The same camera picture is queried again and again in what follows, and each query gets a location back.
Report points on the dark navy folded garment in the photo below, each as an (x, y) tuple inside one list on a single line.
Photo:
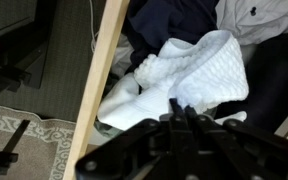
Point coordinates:
[(167, 20)]

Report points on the beige patterned rug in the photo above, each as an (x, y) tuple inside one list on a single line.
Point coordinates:
[(40, 150)]

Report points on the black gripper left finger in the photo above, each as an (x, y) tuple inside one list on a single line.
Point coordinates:
[(140, 146)]

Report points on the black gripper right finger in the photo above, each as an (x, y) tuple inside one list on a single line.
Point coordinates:
[(237, 150)]

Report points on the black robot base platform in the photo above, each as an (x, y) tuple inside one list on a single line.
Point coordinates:
[(40, 43)]

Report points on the white waffle towel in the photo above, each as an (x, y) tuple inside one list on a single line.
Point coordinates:
[(204, 73)]

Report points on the black garment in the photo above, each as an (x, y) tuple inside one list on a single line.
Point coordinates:
[(274, 80)]

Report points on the large open wooden drawer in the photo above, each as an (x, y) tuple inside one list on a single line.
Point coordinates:
[(97, 76)]

